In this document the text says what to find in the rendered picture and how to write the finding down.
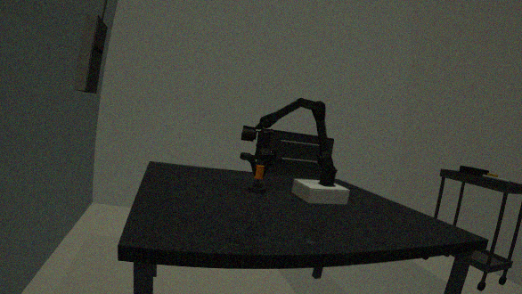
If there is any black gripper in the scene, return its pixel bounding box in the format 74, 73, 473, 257
240, 142, 282, 177

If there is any orange knob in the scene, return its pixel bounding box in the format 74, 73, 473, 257
254, 165, 265, 180

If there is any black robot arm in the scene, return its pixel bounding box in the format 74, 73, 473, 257
241, 98, 338, 187

